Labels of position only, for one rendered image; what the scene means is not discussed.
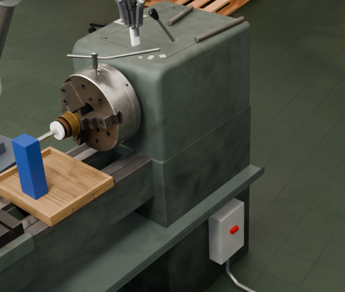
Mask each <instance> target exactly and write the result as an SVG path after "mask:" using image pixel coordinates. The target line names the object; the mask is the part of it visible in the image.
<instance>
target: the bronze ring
mask: <svg viewBox="0 0 345 292"><path fill-rule="evenodd" d="M80 117H81V116H80V115H79V114H78V113H76V112H73V113H72V112H70V111H66V112H65V113H64V114H63V115H62V116H60V117H58V119H56V120H55V121H56V122H59V124H61V125H62V127H63V129H64V132H65V136H64V138H62V139H65V138H67V137H71V136H73V135H77V134H79V133H80V131H81V125H80V123H79V120H78V118H80ZM55 121H53V122H55Z"/></svg>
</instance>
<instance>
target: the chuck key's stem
mask: <svg viewBox="0 0 345 292"><path fill-rule="evenodd" d="M97 57H98V52H97V51H93V52H92V68H93V74H97V68H98V59H97Z"/></svg>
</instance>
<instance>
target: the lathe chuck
mask: <svg viewBox="0 0 345 292"><path fill-rule="evenodd" d="M97 71H98V72H99V73H100V74H99V75H91V72H93V68H92V66H90V67H87V68H85V69H83V70H81V71H78V72H76V73H74V74H72V75H70V76H69V77H70V79H71V81H72V82H73V84H74V86H75V87H76V89H77V91H78V92H79V94H80V95H81V97H82V99H83V101H84V102H85V103H88V104H87V105H85V106H84V107H83V108H81V109H79V110H77V111H75V112H76V113H78V114H79V115H80V116H84V115H86V114H87V113H89V112H91V111H97V112H102V113H105V114H110V115H117V112H120V113H121V118H122V122H121V124H117V125H115V124H113V125H111V126H110V127H108V128H106V129H104V128H101V127H97V128H95V129H91V128H90V129H89V134H88V140H87V144H86V145H88V146H89V147H91V148H93V149H95V150H97V151H109V150H111V149H112V148H114V147H116V146H117V145H119V144H120V141H121V140H122V139H123V138H126V139H124V140H123V142H124V141H126V140H127V139H128V138H129V137H130V136H131V135H132V133H133V131H134V128H135V113H134V110H133V105H132V102H131V100H130V98H129V96H128V94H127V92H126V90H125V88H124V87H123V86H122V84H121V83H120V81H119V80H118V79H117V78H116V77H115V76H113V74H111V73H110V72H108V71H107V70H105V69H104V68H101V67H98V68H97ZM121 143H122V142H121Z"/></svg>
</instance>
